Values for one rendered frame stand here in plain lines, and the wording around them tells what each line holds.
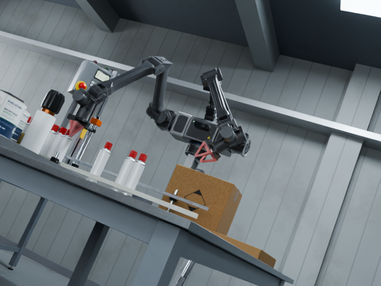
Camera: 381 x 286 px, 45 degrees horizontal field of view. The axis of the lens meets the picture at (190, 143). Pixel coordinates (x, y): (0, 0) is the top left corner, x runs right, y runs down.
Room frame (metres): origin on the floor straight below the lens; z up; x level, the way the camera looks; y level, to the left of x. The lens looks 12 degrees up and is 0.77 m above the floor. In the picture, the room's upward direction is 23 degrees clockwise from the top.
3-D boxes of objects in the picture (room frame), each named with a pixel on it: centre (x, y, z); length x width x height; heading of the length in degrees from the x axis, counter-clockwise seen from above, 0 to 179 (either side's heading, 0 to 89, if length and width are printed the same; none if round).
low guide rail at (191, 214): (2.13, 0.33, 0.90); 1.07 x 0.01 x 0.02; 62
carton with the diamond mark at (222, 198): (2.23, -0.16, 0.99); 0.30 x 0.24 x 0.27; 69
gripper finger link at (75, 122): (2.20, 0.55, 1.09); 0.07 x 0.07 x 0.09; 63
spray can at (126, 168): (2.11, 0.22, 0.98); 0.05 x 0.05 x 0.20
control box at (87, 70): (2.42, 0.62, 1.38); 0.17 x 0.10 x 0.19; 117
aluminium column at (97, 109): (2.45, 0.54, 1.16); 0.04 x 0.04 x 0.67; 62
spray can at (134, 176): (2.09, 0.17, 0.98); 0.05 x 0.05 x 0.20
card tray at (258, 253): (1.83, -0.31, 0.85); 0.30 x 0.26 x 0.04; 62
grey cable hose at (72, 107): (2.46, 0.67, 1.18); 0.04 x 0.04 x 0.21
